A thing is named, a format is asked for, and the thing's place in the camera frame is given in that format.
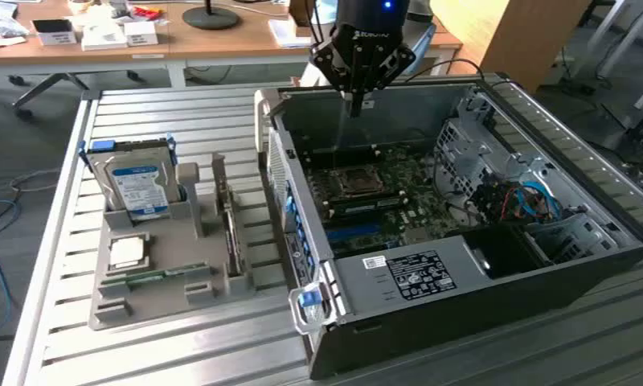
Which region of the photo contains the black open PC case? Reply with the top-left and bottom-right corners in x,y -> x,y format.
254,72 -> 643,381

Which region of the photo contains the CPU socket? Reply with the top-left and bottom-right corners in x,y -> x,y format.
329,166 -> 387,200

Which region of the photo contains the Nvidia graphics card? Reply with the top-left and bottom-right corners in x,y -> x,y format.
212,152 -> 249,279

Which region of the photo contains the black cable behind case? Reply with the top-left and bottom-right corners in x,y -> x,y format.
406,58 -> 511,88

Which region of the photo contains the blue disk wire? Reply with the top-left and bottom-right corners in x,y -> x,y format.
519,180 -> 563,221

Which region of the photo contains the stack of papers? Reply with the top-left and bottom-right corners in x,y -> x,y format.
266,18 -> 313,48

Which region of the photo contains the grey parts rack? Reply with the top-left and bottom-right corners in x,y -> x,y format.
88,152 -> 258,331

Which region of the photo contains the installed green RAM stick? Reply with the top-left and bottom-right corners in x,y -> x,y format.
334,195 -> 403,215

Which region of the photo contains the wooden cabinet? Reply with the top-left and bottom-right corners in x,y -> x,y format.
431,0 -> 591,93

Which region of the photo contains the hard disk in blue caddy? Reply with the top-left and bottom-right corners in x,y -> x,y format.
77,134 -> 188,223

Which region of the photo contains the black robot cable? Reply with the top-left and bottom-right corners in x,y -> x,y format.
303,0 -> 331,47

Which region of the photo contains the green Dell motherboard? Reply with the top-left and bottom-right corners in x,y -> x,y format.
305,144 -> 483,258

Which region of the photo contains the white cardboard box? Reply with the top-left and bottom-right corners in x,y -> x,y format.
124,20 -> 158,47
80,22 -> 129,51

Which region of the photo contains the black lamp base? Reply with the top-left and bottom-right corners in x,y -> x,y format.
181,0 -> 242,31

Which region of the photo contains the silver CPU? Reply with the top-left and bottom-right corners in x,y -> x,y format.
109,236 -> 149,269

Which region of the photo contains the grey office chair base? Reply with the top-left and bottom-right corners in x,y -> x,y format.
9,71 -> 141,120

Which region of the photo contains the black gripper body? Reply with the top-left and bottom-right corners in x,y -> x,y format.
329,0 -> 411,55

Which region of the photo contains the wooden desk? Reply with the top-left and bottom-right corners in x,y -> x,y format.
0,0 -> 462,88

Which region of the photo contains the loose green RAM stick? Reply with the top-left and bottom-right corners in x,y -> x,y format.
125,263 -> 208,283

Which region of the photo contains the white floor cable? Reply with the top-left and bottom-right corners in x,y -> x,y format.
0,167 -> 62,193

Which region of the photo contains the white box with black top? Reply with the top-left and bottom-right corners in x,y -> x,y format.
30,18 -> 78,47

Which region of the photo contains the blue expansion slot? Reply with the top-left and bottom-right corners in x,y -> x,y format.
326,224 -> 382,243

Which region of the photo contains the silver metal disk bay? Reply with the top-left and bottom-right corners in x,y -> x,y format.
433,96 -> 521,202

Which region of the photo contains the grey power supply unit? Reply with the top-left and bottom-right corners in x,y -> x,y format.
334,235 -> 489,318

